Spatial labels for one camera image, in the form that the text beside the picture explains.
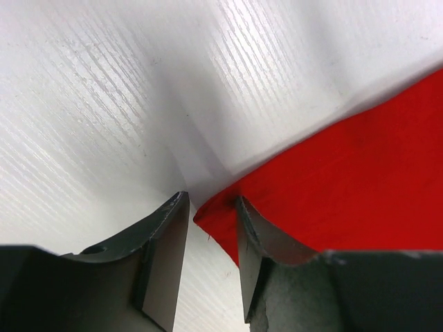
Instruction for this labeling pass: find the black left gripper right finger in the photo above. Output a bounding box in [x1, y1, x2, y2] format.
[236, 197, 442, 331]

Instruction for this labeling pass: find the red t shirt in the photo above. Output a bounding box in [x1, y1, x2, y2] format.
[194, 71, 442, 260]

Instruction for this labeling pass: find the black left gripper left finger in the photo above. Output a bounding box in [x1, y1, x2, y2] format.
[1, 192, 190, 331]

